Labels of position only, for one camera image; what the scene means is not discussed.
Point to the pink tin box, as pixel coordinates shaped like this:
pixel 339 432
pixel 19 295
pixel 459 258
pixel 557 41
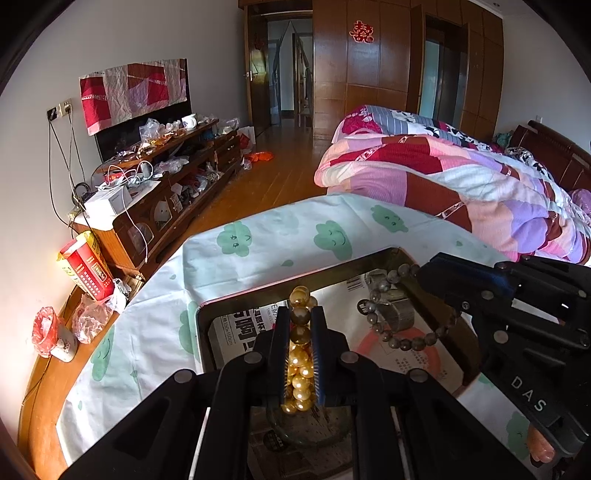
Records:
pixel 204 341

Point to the clear plastic bag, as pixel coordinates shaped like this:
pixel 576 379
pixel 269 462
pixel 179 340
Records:
pixel 92 318

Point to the black television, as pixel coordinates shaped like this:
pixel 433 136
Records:
pixel 120 138

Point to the teal cloth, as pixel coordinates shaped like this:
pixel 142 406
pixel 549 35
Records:
pixel 503 138

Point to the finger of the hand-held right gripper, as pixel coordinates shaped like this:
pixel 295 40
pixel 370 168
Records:
pixel 461 272
pixel 461 304

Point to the pink patchwork quilt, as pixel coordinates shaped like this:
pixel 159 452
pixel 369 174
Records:
pixel 415 166

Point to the green jade bangle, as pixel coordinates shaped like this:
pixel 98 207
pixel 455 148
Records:
pixel 277 429

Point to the wooden wardrobe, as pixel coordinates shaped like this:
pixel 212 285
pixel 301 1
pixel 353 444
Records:
pixel 332 69

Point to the orange cloth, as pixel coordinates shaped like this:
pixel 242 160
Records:
pixel 258 157

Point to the wooden door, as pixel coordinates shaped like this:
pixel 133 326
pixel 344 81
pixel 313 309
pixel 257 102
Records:
pixel 258 101

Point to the bin with red bag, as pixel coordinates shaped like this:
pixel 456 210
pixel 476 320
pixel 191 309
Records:
pixel 46 330

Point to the red and yellow bag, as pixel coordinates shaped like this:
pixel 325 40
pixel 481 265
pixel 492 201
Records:
pixel 87 267

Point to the person's right hand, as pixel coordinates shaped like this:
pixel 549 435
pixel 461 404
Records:
pixel 541 445

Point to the wooden bed headboard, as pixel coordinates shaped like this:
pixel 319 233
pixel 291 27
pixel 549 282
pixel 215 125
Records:
pixel 554 147

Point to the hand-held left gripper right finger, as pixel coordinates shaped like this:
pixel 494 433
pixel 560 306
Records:
pixel 319 350

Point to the wooden television cabinet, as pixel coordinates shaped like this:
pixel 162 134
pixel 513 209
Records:
pixel 226 152

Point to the red and white cloth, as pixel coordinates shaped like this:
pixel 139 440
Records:
pixel 129 92

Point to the green cloud print tablecloth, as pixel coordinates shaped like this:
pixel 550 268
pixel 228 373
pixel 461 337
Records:
pixel 258 249

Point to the wall socket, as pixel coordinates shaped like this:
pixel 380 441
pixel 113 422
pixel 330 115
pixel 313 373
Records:
pixel 60 110

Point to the gold wristwatch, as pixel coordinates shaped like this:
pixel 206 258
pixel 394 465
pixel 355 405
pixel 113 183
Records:
pixel 397 314

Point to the white mug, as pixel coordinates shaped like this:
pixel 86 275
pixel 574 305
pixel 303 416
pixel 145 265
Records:
pixel 189 121

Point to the pink bangle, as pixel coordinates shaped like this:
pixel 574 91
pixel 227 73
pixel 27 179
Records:
pixel 367 344

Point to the white paper bag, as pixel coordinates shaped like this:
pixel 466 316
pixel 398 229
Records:
pixel 247 141

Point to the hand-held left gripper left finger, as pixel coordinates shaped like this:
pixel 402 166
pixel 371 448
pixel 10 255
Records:
pixel 277 350

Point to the red paper decal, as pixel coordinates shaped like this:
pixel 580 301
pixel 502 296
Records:
pixel 361 32

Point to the white cardboard box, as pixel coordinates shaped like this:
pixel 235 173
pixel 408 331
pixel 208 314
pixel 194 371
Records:
pixel 108 203

